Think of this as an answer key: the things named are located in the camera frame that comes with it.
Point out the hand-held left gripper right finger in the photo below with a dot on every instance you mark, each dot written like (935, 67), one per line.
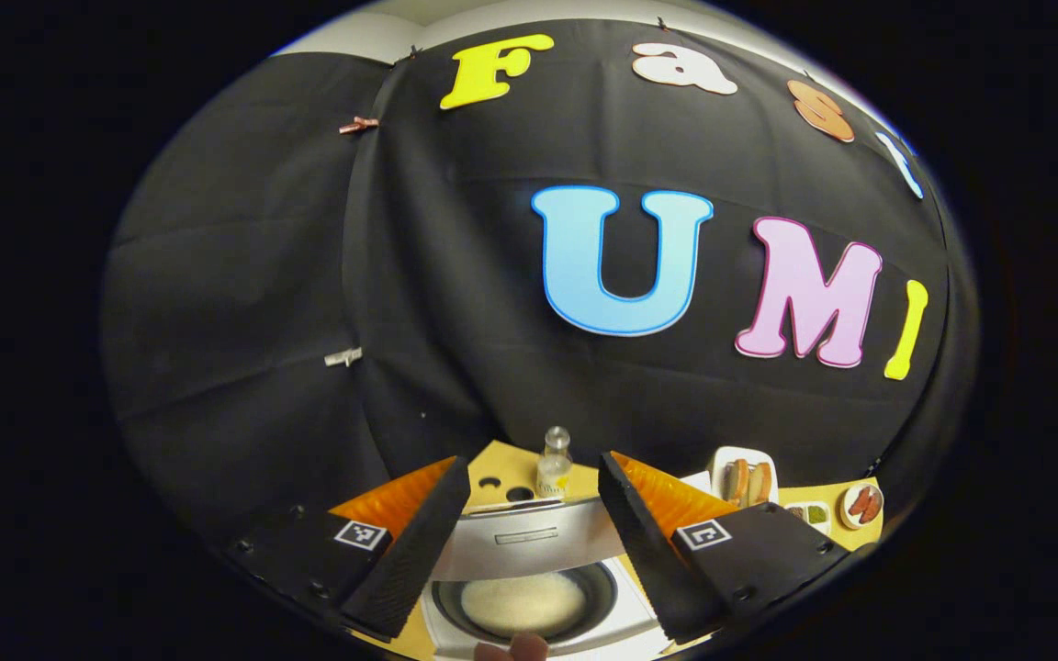
(648, 560)

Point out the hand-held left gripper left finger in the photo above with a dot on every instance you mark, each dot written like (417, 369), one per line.
(410, 560)

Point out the white rice cooker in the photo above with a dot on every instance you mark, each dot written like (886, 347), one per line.
(529, 537)

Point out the pile of white rice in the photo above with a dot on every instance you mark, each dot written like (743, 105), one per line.
(524, 601)

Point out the bread slice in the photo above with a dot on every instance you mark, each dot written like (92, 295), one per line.
(737, 481)
(761, 482)

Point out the small glass bottle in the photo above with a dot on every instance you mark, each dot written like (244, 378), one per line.
(554, 473)

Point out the white toaster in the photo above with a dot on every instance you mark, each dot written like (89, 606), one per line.
(745, 453)

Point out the white divided bean dish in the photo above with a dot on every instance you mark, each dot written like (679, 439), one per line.
(804, 508)

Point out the white round plate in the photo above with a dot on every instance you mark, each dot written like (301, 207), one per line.
(846, 514)

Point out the silver clip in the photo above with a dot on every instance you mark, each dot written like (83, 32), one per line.
(343, 357)

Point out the red meat slice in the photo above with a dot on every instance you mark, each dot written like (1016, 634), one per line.
(859, 501)
(872, 508)

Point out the black backdrop cloth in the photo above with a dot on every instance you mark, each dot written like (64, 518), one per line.
(455, 275)

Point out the copper clip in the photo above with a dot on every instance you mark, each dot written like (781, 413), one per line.
(359, 125)

